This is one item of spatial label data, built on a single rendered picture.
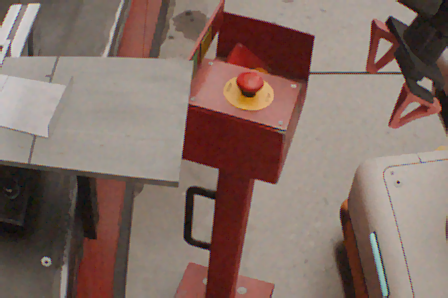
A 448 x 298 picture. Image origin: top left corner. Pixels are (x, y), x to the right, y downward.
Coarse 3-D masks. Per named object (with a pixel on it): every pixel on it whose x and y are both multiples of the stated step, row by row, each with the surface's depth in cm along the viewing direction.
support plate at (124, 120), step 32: (32, 64) 101; (64, 64) 101; (96, 64) 101; (128, 64) 101; (160, 64) 101; (192, 64) 102; (96, 96) 97; (128, 96) 98; (160, 96) 98; (0, 128) 93; (64, 128) 94; (96, 128) 94; (128, 128) 94; (160, 128) 95; (0, 160) 90; (32, 160) 90; (64, 160) 91; (96, 160) 91; (128, 160) 91; (160, 160) 92
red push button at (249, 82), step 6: (246, 72) 129; (252, 72) 129; (240, 78) 128; (246, 78) 128; (252, 78) 129; (258, 78) 129; (240, 84) 128; (246, 84) 128; (252, 84) 128; (258, 84) 128; (246, 90) 128; (252, 90) 128; (258, 90) 128; (246, 96) 130; (252, 96) 130
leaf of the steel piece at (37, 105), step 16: (16, 80) 98; (32, 80) 98; (0, 96) 96; (16, 96) 96; (32, 96) 96; (48, 96) 97; (64, 96) 95; (0, 112) 94; (16, 112) 95; (32, 112) 95; (48, 112) 95; (16, 128) 93; (32, 128) 93; (48, 128) 91
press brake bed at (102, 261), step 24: (144, 0) 167; (168, 0) 262; (144, 24) 176; (120, 48) 138; (144, 48) 187; (120, 192) 167; (120, 216) 170; (96, 240) 128; (120, 240) 200; (96, 264) 128; (120, 264) 195; (72, 288) 100; (96, 288) 127; (120, 288) 190
